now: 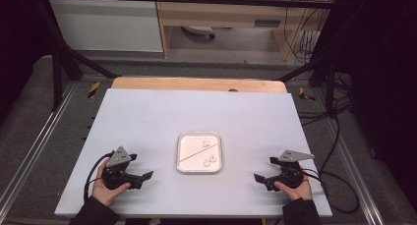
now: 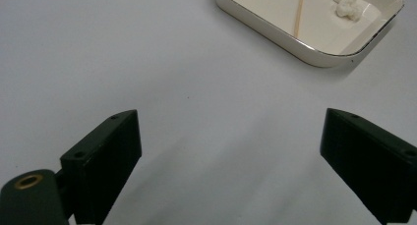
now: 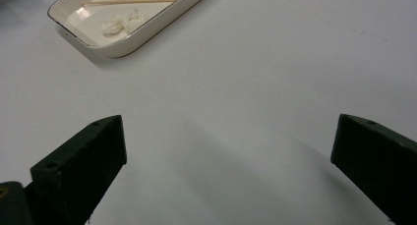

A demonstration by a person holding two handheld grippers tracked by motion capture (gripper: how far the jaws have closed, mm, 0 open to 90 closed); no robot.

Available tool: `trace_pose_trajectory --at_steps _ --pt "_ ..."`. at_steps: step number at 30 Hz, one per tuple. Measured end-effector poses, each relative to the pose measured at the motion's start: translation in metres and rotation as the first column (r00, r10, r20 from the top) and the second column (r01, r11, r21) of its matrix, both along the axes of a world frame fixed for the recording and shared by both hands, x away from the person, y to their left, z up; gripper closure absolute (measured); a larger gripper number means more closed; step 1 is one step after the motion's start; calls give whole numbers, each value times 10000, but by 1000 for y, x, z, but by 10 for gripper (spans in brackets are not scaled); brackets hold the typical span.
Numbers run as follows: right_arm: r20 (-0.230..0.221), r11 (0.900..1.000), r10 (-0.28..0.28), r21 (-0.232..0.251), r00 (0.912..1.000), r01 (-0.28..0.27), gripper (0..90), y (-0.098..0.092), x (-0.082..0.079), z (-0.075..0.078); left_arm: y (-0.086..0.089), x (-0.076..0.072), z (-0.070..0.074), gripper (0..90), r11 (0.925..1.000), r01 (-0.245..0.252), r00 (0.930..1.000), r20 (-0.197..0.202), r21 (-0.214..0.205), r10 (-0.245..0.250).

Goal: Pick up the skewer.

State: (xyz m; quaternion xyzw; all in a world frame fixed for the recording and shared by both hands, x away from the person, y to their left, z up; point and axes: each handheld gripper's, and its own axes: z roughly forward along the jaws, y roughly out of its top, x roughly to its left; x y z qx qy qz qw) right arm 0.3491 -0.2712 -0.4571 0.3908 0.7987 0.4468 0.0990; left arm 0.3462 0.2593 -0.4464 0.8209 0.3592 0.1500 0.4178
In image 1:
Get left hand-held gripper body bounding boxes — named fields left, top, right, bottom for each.
left=101, top=145, right=145, bottom=191

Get wooden table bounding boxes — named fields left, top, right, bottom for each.
left=110, top=76, right=289, bottom=94

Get hanging black cables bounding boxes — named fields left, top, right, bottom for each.
left=282, top=0, right=338, bottom=65

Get thin wooden skewer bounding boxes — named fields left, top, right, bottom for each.
left=178, top=142, right=219, bottom=164

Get square metal tray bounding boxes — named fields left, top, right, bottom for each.
left=176, top=131, right=223, bottom=174

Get white cabinet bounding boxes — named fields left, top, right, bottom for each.
left=48, top=0, right=164, bottom=53

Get light wooden desk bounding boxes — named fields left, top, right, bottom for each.
left=153, top=0, right=339, bottom=61

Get dark curtain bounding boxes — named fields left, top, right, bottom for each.
left=311, top=0, right=417, bottom=204
left=0, top=0, right=64, bottom=121

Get white table board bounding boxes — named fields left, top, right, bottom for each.
left=54, top=88, right=333, bottom=219

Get aluminium floor rail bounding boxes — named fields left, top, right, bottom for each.
left=322, top=116, right=386, bottom=225
left=0, top=82, right=79, bottom=213

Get black floor cables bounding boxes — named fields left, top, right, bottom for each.
left=296, top=72, right=354, bottom=127

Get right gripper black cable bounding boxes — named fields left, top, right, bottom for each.
left=299, top=167, right=361, bottom=215

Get office chair wheel base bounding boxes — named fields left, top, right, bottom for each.
left=180, top=25, right=217, bottom=40

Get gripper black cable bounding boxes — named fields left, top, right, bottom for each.
left=299, top=167, right=361, bottom=215
left=83, top=151, right=116, bottom=204

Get person's right hand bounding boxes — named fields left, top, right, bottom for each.
left=273, top=175, right=314, bottom=201

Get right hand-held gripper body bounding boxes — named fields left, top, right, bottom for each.
left=267, top=149, right=316, bottom=192

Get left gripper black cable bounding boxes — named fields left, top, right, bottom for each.
left=83, top=151, right=116, bottom=204

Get person's left hand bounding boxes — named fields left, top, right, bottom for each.
left=90, top=159, right=132, bottom=207

